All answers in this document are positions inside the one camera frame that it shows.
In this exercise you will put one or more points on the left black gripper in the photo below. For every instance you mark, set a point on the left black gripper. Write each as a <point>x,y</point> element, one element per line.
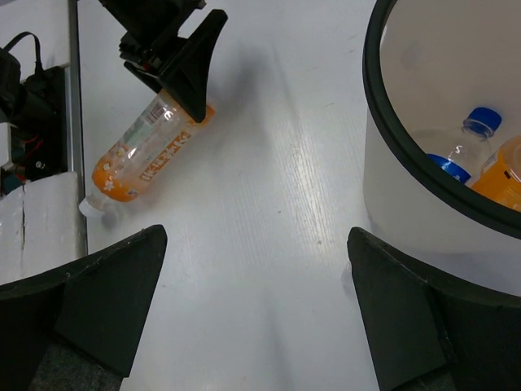
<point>149,25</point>

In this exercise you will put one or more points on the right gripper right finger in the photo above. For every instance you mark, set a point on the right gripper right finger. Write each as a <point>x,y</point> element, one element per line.
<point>428,329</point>

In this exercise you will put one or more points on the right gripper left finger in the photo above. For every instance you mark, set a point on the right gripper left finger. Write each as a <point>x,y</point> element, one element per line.
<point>78,326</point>

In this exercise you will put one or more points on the long orange bottle white cap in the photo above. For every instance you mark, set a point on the long orange bottle white cap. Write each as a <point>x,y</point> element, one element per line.
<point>126,170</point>

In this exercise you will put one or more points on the short orange juice bottle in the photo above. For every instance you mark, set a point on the short orange juice bottle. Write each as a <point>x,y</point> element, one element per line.
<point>499,178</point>

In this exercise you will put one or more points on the Pepsi bottle blue label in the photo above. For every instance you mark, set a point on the Pepsi bottle blue label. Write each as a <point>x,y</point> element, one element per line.
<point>461,151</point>

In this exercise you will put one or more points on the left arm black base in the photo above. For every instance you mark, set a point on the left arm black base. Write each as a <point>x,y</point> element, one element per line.
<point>34,111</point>

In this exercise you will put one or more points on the white bin with black rim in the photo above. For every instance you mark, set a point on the white bin with black rim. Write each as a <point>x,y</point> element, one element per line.
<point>442,85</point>

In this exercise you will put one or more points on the silver tape patch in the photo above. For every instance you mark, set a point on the silver tape patch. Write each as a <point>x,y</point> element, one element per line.
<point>41,227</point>

